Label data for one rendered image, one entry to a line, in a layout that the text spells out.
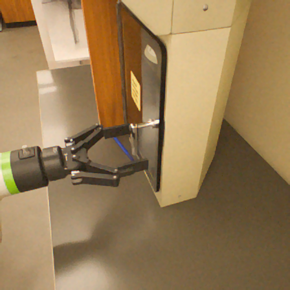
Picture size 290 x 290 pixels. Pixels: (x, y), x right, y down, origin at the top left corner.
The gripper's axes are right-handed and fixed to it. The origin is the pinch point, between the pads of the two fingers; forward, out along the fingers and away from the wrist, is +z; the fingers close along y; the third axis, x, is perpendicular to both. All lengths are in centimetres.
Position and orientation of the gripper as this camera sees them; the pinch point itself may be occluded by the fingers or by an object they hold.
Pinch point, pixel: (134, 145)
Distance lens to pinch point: 63.3
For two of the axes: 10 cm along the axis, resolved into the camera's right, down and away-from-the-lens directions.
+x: 0.0, 7.4, 6.7
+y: -3.3, -6.4, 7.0
